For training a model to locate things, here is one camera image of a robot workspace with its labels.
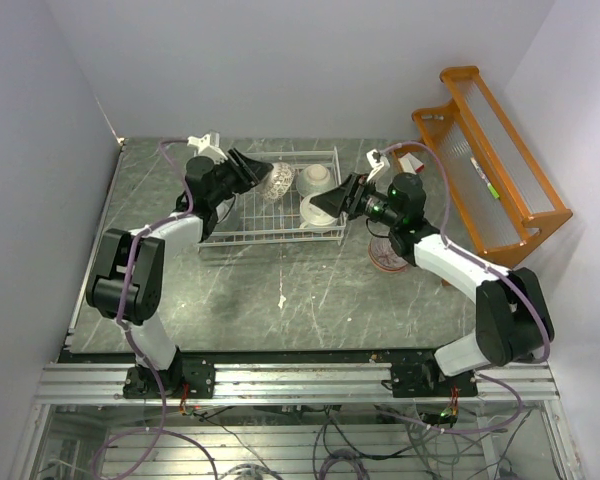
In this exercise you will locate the purple striped bowl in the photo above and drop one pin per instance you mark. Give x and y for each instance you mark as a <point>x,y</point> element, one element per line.
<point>383,256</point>

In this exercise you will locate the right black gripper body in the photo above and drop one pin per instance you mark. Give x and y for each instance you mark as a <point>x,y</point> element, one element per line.
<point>359,204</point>

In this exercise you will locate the beige patterned bowl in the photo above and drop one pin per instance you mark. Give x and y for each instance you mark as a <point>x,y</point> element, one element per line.
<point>278,182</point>

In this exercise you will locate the white red small box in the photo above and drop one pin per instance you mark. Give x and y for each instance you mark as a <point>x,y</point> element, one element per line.
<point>411,164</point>

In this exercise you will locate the grey blue bowl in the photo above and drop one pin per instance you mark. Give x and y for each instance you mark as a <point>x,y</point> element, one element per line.
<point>229,220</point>

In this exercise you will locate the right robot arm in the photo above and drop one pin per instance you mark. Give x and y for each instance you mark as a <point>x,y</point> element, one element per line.
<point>511,320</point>

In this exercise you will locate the white handled bowl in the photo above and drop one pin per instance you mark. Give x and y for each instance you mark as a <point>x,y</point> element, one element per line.
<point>313,217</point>

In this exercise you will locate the green patterned bowl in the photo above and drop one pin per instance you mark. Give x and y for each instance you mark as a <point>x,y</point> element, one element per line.
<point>314,179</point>

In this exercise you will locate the orange wooden shelf rack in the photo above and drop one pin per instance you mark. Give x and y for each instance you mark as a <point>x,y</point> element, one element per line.
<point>473,123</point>

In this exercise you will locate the white wire dish rack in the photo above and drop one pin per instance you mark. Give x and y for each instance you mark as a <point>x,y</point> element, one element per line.
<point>263,222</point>

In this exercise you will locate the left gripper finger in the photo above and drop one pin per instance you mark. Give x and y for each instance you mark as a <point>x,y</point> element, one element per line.
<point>256,171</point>
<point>238,158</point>

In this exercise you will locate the aluminium mounting rail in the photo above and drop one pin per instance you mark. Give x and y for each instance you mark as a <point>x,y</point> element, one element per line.
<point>291,384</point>

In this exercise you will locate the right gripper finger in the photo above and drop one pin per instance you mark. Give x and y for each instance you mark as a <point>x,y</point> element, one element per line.
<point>355,179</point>
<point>333,202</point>

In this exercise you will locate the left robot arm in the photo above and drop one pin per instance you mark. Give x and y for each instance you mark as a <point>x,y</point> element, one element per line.
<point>126,279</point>

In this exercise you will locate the marker pen on shelf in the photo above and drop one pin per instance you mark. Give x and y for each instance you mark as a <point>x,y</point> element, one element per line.
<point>484,178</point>

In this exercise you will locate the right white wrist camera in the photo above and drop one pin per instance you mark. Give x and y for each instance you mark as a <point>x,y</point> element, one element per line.
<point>378,163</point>

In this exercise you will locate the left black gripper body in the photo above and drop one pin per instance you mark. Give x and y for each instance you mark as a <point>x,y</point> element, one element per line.
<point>231,179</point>

